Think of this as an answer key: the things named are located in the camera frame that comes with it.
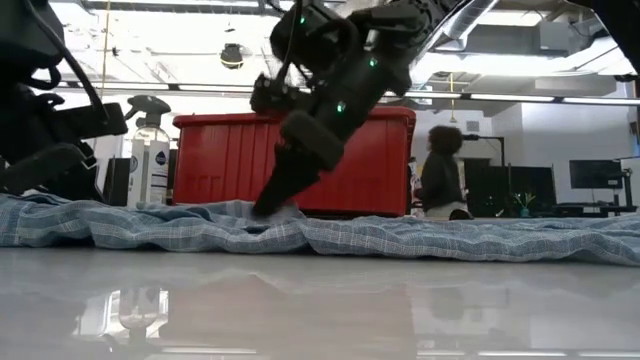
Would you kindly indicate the grey rectangular air duct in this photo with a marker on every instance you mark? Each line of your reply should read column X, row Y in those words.
column 525, row 40

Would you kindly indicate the black metal stand frame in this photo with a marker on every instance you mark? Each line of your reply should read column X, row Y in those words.
column 472, row 137

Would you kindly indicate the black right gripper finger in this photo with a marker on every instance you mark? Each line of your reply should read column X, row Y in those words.
column 287, row 180

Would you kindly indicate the white wall vent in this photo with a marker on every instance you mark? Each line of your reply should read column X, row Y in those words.
column 473, row 126

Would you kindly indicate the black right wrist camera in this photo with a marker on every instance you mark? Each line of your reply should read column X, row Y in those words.
column 275, row 95

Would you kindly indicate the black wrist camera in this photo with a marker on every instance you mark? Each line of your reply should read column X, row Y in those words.
column 275, row 95
column 100, row 120

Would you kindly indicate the dark office desk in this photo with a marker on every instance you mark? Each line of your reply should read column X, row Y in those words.
column 590, row 210

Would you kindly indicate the black computer monitor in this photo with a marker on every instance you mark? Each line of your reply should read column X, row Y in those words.
column 595, row 174

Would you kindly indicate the dark wide display screens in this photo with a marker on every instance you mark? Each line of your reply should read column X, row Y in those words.
column 500, row 190

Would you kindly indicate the black box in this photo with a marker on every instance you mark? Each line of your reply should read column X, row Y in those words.
column 116, row 182

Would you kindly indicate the clear spray bottle grey trigger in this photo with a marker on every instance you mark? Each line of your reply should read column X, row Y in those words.
column 150, row 170

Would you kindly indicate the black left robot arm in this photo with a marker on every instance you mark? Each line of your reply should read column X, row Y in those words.
column 25, row 30

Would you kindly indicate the person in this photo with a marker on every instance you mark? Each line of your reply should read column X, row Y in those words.
column 440, row 180

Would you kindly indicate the striped blue-green towel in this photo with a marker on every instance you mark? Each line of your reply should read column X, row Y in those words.
column 400, row 237

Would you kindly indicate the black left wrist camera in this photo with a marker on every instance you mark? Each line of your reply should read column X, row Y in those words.
column 100, row 120

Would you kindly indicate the red plastic bin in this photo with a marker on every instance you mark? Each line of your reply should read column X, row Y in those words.
column 225, row 160

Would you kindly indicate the black ceiling lamp yellow band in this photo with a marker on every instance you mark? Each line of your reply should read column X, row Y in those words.
column 232, row 56

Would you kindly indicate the silver spiral air duct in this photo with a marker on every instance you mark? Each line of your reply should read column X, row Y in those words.
column 470, row 15

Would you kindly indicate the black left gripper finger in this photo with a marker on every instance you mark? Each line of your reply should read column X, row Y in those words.
column 80, row 187

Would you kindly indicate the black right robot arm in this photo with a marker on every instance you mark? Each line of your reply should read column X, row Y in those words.
column 390, row 30

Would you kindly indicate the ceiling light strip rail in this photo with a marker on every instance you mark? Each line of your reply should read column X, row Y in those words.
column 500, row 97

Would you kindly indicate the small green potted plant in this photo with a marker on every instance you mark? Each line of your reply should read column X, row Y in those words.
column 524, row 202

